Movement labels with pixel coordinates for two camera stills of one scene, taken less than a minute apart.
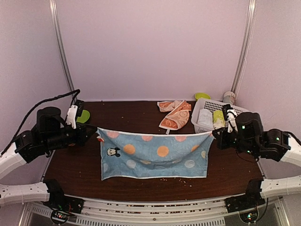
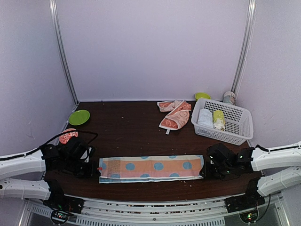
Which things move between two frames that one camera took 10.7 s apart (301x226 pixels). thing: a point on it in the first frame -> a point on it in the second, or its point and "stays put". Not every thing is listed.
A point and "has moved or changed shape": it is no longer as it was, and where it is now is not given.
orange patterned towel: (178, 116) stays put
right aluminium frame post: (245, 47) stays put
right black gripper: (221, 138) -> (207, 173)
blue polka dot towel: (124, 155) has moved or changed shape
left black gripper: (82, 137) -> (90, 173)
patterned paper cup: (229, 97) stays put
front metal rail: (154, 211) stays put
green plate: (85, 116) stays put
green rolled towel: (218, 122) stays put
